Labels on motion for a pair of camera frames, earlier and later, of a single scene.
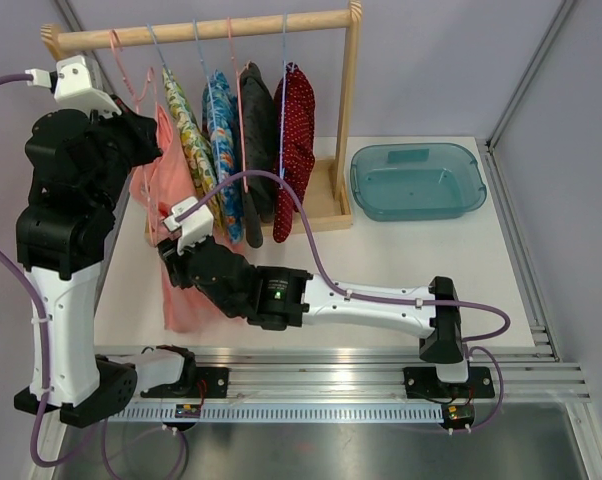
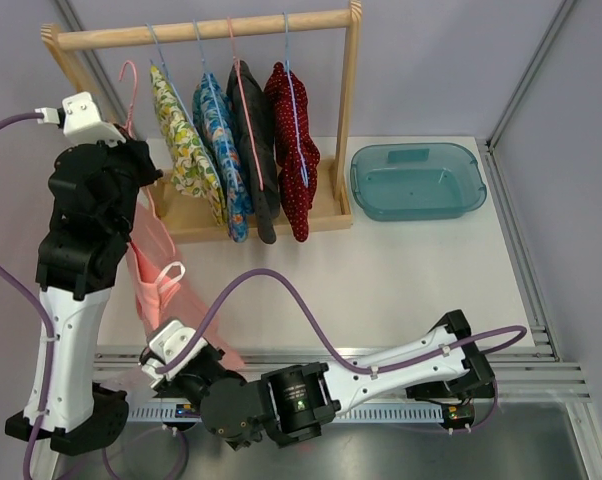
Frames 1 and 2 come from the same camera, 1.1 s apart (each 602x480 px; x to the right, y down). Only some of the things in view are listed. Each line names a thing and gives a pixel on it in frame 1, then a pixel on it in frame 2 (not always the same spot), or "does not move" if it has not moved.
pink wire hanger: [135, 95] to [134, 67]
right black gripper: [177, 264] to [176, 390]
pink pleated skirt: [163, 185] to [164, 287]
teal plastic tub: [416, 181] does not move
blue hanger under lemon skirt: [185, 108] does not move
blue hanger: [210, 93] to [218, 107]
